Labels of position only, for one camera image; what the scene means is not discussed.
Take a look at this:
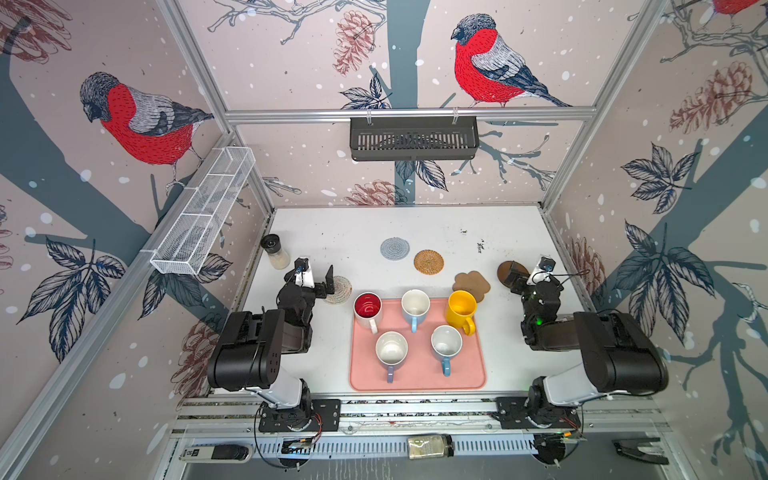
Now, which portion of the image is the black-lid spice jar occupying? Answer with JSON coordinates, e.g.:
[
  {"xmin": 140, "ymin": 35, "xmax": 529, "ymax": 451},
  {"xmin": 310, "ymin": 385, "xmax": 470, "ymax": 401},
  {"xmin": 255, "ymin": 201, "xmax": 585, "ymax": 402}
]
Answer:
[{"xmin": 260, "ymin": 234, "xmax": 291, "ymax": 270}]

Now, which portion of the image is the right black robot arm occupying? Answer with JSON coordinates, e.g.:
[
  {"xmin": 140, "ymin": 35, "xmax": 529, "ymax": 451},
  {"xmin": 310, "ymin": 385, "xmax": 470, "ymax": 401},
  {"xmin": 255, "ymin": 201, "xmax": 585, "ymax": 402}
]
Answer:
[{"xmin": 497, "ymin": 257, "xmax": 669, "ymax": 428}]

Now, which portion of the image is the white mug blue handle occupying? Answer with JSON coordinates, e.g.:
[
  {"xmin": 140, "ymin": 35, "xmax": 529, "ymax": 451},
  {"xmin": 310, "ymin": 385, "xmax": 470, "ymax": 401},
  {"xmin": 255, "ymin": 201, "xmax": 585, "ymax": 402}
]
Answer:
[{"xmin": 430, "ymin": 325, "xmax": 463, "ymax": 377}]

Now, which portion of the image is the brown flower-shaped coaster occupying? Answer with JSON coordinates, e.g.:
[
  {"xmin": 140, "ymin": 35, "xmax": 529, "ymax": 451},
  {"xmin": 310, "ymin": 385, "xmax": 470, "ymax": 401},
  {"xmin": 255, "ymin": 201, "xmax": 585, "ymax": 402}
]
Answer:
[{"xmin": 452, "ymin": 271, "xmax": 491, "ymax": 303}]

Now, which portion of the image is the black hanging basket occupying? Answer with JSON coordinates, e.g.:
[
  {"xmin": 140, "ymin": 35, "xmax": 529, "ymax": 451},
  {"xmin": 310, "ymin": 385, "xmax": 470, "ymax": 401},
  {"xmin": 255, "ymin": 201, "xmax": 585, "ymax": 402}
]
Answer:
[{"xmin": 350, "ymin": 117, "xmax": 479, "ymax": 161}]

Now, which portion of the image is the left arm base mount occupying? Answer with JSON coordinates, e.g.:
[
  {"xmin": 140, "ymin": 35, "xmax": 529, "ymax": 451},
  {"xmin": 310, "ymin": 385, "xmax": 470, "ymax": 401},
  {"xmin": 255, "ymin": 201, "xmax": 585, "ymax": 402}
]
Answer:
[{"xmin": 257, "ymin": 399, "xmax": 341, "ymax": 433}]

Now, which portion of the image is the black clamp tool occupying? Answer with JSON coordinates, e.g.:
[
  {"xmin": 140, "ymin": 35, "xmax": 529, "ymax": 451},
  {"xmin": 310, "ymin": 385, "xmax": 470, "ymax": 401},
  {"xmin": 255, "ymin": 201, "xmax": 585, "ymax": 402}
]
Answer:
[{"xmin": 612, "ymin": 437, "xmax": 670, "ymax": 465}]

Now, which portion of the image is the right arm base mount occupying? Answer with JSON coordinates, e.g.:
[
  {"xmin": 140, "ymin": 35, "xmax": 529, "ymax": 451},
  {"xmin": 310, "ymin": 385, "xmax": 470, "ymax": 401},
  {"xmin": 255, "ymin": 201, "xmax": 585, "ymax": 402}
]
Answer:
[{"xmin": 490, "ymin": 396, "xmax": 581, "ymax": 430}]

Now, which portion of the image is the multicolour woven round coaster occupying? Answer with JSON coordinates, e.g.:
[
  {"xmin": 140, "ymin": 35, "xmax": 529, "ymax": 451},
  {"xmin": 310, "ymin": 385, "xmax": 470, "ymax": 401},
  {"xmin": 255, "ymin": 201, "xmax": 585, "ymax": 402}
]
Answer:
[{"xmin": 325, "ymin": 275, "xmax": 353, "ymax": 304}]

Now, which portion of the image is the white wire mesh basket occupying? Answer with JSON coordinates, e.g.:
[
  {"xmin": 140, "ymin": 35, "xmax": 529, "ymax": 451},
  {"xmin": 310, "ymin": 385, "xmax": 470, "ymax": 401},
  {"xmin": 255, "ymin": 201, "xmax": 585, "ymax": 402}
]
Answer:
[{"xmin": 150, "ymin": 146, "xmax": 255, "ymax": 275}]

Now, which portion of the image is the white mug purple handle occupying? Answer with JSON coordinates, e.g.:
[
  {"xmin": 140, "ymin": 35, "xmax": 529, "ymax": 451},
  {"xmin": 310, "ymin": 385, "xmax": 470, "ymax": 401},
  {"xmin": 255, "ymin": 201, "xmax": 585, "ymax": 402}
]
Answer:
[{"xmin": 375, "ymin": 331, "xmax": 409, "ymax": 384}]

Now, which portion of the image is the pink tray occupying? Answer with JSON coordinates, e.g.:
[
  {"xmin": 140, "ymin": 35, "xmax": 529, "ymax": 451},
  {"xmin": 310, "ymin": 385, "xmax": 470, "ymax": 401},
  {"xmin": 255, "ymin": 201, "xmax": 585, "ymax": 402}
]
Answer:
[{"xmin": 350, "ymin": 298, "xmax": 486, "ymax": 392}]

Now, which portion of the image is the grey woven round coaster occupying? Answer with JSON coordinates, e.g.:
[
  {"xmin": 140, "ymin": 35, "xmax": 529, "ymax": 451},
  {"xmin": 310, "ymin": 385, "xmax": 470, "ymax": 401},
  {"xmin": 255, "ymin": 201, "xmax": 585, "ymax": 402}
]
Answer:
[{"xmin": 380, "ymin": 237, "xmax": 410, "ymax": 261}]

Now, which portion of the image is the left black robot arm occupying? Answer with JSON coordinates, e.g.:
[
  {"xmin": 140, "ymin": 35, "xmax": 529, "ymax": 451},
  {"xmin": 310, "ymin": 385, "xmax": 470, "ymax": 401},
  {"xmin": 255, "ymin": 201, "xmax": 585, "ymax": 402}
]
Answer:
[{"xmin": 207, "ymin": 257, "xmax": 335, "ymax": 421}]

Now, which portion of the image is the red interior white mug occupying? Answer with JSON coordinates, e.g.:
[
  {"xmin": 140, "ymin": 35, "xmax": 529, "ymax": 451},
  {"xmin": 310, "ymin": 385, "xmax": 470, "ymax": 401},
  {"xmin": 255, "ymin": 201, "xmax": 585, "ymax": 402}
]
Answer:
[{"xmin": 353, "ymin": 292, "xmax": 383, "ymax": 335}]

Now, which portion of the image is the jar below table edge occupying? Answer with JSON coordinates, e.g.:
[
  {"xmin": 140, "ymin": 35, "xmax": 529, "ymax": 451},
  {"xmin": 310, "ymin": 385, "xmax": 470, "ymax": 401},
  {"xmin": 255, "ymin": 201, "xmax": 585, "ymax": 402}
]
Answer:
[{"xmin": 407, "ymin": 434, "xmax": 455, "ymax": 460}]

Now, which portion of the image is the dark brown round coaster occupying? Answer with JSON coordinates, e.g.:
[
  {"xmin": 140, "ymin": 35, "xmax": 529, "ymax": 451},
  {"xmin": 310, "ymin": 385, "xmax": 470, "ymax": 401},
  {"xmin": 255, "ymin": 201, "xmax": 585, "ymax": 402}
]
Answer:
[{"xmin": 497, "ymin": 260, "xmax": 530, "ymax": 288}]

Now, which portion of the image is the yellow mug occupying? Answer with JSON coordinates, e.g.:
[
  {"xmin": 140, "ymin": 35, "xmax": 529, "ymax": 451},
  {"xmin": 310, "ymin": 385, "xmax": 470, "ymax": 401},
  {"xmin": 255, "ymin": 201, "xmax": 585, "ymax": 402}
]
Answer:
[{"xmin": 445, "ymin": 290, "xmax": 477, "ymax": 336}]

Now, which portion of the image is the white mug light-blue handle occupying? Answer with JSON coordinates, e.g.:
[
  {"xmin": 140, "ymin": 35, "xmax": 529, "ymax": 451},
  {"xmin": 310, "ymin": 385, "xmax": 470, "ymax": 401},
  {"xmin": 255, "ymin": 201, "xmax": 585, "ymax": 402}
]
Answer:
[{"xmin": 401, "ymin": 289, "xmax": 431, "ymax": 333}]

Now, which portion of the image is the black device on rail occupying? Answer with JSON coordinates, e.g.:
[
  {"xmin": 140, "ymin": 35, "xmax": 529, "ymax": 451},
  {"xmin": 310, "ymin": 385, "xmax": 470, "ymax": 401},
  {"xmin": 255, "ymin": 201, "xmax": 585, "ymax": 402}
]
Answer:
[{"xmin": 179, "ymin": 444, "xmax": 253, "ymax": 463}]

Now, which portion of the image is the tan cork round coaster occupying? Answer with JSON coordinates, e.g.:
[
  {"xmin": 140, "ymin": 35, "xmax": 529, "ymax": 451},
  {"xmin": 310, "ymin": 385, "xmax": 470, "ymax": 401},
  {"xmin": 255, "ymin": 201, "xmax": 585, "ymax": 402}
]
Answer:
[{"xmin": 414, "ymin": 249, "xmax": 445, "ymax": 275}]

